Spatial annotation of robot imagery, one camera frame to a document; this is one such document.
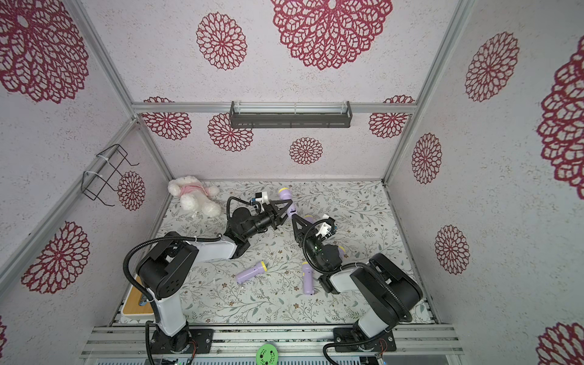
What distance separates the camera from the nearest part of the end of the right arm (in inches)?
25.8

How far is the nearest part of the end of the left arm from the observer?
27.5 inches

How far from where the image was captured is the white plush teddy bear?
3.08 ft

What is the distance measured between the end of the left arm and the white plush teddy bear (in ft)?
0.88

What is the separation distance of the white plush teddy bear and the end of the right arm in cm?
36
